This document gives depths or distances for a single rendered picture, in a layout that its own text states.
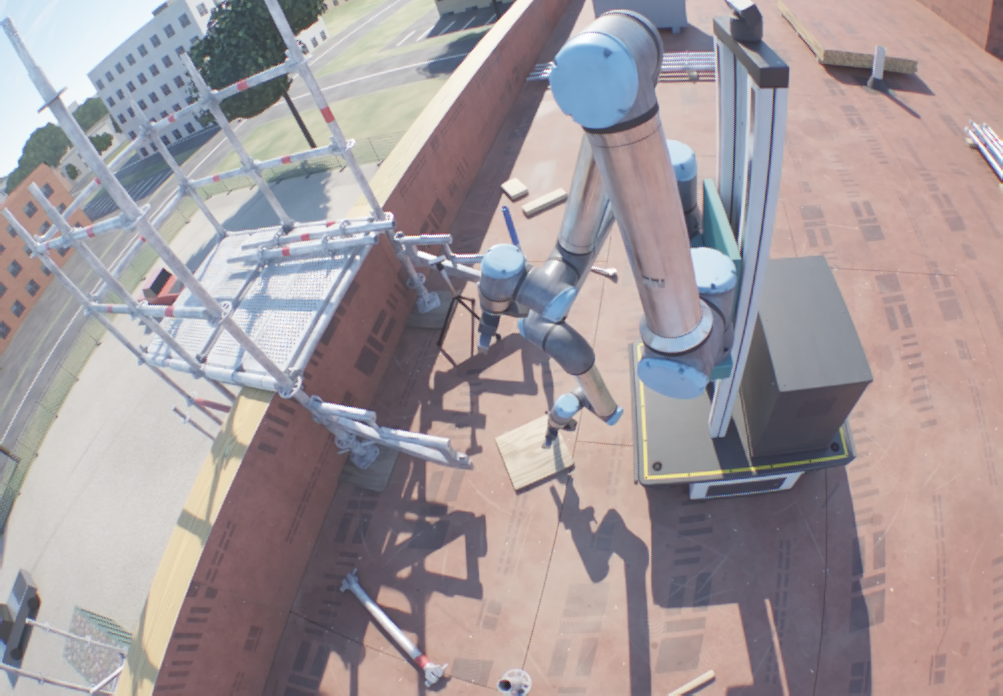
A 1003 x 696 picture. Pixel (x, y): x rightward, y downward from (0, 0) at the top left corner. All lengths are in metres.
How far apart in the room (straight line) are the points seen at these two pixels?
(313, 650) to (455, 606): 0.79
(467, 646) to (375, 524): 0.78
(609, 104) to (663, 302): 0.38
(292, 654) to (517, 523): 1.35
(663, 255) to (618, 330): 1.93
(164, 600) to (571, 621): 1.73
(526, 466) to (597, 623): 0.82
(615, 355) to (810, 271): 1.19
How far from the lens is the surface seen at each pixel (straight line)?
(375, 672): 2.42
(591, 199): 0.96
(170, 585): 2.31
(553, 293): 1.03
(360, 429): 2.28
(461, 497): 2.39
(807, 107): 4.99
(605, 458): 2.31
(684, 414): 2.04
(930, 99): 6.07
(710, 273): 1.07
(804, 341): 1.66
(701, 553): 2.18
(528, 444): 2.38
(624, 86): 0.61
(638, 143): 0.67
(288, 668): 2.70
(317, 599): 2.62
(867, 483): 2.47
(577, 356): 1.49
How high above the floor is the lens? 2.12
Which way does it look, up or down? 47 degrees down
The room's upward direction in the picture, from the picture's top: 22 degrees counter-clockwise
